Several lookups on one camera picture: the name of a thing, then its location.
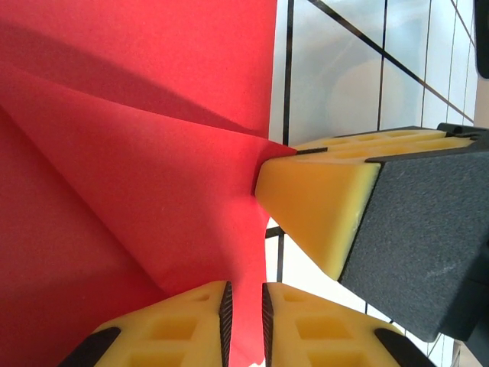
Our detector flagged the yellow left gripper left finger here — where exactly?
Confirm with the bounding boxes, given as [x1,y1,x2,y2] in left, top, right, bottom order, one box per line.
[57,281,234,367]

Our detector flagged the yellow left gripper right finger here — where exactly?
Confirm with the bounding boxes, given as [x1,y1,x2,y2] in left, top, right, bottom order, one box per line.
[261,281,439,367]

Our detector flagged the red paper sheet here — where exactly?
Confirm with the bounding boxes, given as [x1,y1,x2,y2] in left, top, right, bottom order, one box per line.
[0,0,299,367]

